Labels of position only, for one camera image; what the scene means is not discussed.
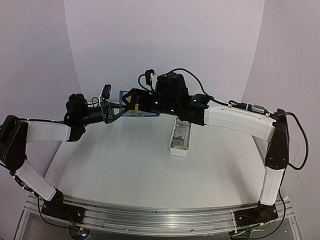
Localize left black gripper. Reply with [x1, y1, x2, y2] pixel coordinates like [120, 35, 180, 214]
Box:
[77, 100, 129, 125]

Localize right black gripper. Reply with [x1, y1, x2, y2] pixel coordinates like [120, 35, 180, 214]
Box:
[122, 87, 180, 116]

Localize blue card holder wallet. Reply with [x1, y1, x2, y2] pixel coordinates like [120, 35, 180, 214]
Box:
[117, 89, 161, 118]

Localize gold credit card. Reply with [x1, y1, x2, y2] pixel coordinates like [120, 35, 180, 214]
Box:
[128, 104, 142, 117]
[173, 145, 188, 151]

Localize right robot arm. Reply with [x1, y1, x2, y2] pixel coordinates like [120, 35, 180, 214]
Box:
[122, 72, 289, 227]

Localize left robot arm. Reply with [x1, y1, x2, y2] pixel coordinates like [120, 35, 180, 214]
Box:
[0, 93, 129, 224]

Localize white plastic tray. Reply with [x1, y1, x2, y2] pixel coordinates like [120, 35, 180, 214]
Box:
[168, 116, 192, 158]

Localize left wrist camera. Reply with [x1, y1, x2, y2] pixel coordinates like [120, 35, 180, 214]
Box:
[98, 84, 112, 105]

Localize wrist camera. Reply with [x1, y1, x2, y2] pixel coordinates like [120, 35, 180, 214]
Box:
[144, 69, 158, 92]
[98, 84, 112, 105]

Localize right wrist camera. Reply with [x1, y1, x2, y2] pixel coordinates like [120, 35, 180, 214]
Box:
[144, 69, 158, 92]

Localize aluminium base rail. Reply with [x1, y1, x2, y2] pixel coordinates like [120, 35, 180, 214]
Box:
[14, 195, 302, 240]

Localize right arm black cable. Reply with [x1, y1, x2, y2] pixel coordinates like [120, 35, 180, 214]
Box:
[277, 112, 310, 171]

